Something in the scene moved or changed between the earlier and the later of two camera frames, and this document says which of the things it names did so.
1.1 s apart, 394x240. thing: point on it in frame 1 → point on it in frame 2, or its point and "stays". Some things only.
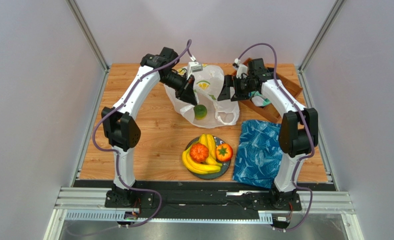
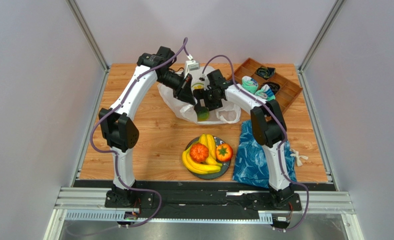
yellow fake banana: x=209 y=141 stays
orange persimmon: x=198 y=152 stays
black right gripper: x=231 y=88 → x=202 y=101
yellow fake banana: x=211 y=145 stays
